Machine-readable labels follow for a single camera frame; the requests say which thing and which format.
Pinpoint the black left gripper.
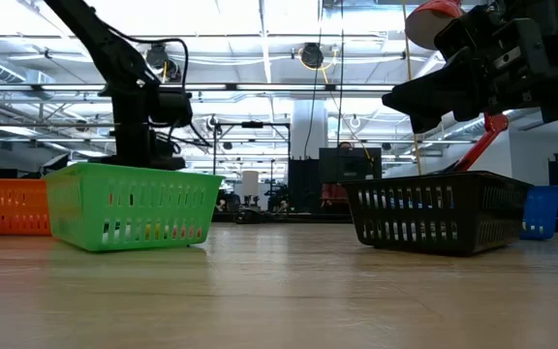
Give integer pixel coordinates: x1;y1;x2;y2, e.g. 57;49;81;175
99;91;188;171

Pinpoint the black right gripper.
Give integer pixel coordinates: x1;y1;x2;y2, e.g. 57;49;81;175
382;2;558;135

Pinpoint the red desk lamp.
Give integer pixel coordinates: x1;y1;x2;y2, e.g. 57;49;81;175
403;0;511;174

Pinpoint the green plastic basket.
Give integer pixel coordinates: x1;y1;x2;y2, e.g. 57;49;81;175
44;162;226;253

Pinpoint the black plastic basket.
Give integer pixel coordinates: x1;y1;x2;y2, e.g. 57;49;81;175
340;170;535;257

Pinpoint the white cylinder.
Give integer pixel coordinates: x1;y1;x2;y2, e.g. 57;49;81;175
240;170;260;198

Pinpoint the black cabinet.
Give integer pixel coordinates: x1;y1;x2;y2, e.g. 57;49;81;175
287;158;323;214

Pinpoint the orange plastic basket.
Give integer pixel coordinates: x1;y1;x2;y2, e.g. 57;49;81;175
0;177;52;238

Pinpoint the blue plastic basket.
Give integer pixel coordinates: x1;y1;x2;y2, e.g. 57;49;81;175
519;184;558;241

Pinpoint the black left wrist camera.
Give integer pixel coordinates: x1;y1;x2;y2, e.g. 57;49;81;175
148;88;195;129

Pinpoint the black hanging cable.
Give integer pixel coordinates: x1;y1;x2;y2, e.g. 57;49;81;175
302;0;346;161

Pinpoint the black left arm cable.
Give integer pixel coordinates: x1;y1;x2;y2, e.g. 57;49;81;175
107;23;212;149

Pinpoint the black station frame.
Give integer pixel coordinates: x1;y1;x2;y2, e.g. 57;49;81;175
212;120;293;214

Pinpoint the black cable reel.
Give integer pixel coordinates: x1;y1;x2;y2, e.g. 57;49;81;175
299;42;326;70

